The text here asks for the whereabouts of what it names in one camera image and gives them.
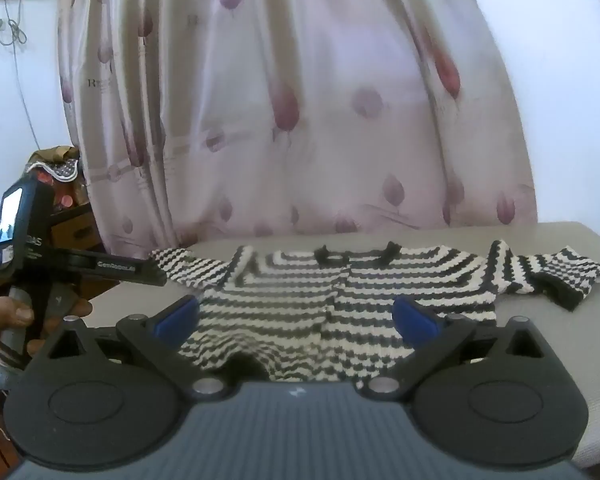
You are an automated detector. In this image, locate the wooden cabinet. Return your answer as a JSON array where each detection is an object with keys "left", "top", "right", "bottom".
[{"left": 22, "top": 160, "right": 122, "bottom": 313}]

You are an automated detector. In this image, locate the black and white striped sweater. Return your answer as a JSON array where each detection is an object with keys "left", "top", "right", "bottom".
[{"left": 149, "top": 241, "right": 600, "bottom": 392}]

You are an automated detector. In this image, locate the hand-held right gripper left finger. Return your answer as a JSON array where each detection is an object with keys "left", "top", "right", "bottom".
[{"left": 44, "top": 296, "right": 226, "bottom": 396}]

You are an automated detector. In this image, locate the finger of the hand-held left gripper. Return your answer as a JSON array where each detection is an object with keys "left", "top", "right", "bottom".
[{"left": 50, "top": 254, "right": 169, "bottom": 289}]

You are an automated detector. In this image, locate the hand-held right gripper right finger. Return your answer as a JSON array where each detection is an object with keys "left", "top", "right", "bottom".
[{"left": 366, "top": 297, "right": 555, "bottom": 396}]

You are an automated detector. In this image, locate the pink leaf-print curtain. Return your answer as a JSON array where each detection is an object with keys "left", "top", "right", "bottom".
[{"left": 56, "top": 0, "right": 539, "bottom": 257}]

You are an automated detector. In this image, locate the scalloped patterned cloth cover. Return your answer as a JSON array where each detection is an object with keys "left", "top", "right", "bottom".
[{"left": 24, "top": 145, "right": 82, "bottom": 184}]

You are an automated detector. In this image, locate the grey mattress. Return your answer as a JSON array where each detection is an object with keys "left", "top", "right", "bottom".
[{"left": 177, "top": 220, "right": 600, "bottom": 467}]

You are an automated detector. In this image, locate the person's left hand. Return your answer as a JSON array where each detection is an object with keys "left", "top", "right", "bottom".
[{"left": 0, "top": 296, "right": 94, "bottom": 402}]

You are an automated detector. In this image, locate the white wall cable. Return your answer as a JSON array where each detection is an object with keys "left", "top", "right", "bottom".
[{"left": 0, "top": 0, "right": 40, "bottom": 153}]

